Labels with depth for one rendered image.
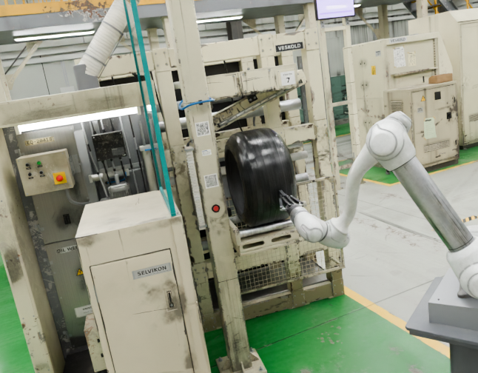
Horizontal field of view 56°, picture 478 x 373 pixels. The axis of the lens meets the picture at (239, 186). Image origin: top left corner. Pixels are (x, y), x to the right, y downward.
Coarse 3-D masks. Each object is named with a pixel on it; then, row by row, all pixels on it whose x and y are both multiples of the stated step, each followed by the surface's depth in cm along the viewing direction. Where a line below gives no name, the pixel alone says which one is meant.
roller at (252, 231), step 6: (276, 222) 258; (282, 222) 258; (288, 222) 258; (252, 228) 255; (258, 228) 255; (264, 228) 255; (270, 228) 256; (276, 228) 257; (282, 228) 259; (240, 234) 252; (246, 234) 253; (252, 234) 254
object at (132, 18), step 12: (132, 0) 156; (132, 12) 156; (132, 24) 179; (132, 36) 196; (132, 48) 209; (144, 48) 160; (144, 60) 160; (144, 72) 161; (144, 84) 183; (144, 96) 200; (144, 108) 215; (156, 120) 165; (156, 132) 166; (156, 144) 186; (156, 156) 204; (156, 168) 222; (168, 180) 170; (168, 192) 171; (168, 204) 188
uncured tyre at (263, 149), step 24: (240, 144) 245; (264, 144) 243; (240, 168) 241; (264, 168) 238; (288, 168) 241; (240, 192) 289; (264, 192) 239; (288, 192) 242; (240, 216) 264; (264, 216) 247; (288, 216) 257
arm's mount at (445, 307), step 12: (444, 276) 207; (456, 276) 204; (444, 288) 196; (456, 288) 194; (432, 300) 187; (444, 300) 185; (456, 300) 183; (468, 300) 182; (432, 312) 186; (444, 312) 183; (456, 312) 181; (468, 312) 178; (444, 324) 185; (456, 324) 182; (468, 324) 179
